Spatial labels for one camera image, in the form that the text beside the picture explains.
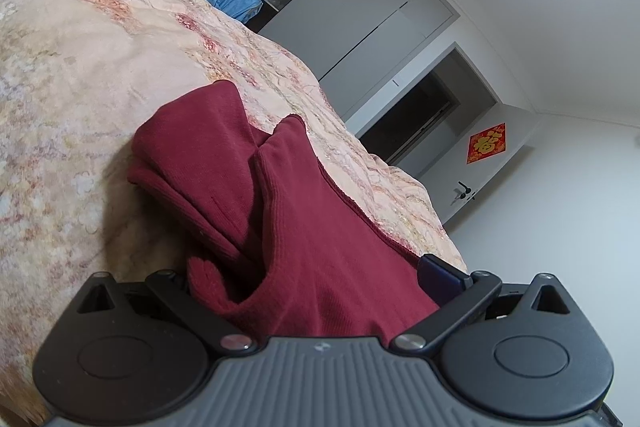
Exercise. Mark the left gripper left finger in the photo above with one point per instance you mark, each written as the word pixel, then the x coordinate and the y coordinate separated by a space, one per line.
pixel 173 289

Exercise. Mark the dark red knit garment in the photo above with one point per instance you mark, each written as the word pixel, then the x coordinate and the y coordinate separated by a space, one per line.
pixel 280 249

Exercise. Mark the grey built-in wardrobe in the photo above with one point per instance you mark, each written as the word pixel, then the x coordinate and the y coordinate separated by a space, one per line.
pixel 354 47

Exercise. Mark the white room door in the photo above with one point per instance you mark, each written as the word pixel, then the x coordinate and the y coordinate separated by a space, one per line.
pixel 452 167

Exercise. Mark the floral peach bed quilt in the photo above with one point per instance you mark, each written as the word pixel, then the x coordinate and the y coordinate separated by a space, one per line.
pixel 78 78

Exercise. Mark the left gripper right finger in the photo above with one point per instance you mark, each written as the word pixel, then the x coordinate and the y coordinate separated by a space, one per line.
pixel 460 298

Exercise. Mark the red fu door decoration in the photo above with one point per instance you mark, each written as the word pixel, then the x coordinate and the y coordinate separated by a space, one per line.
pixel 487 143

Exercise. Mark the black door handle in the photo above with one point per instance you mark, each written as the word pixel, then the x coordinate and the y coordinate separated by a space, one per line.
pixel 462 194

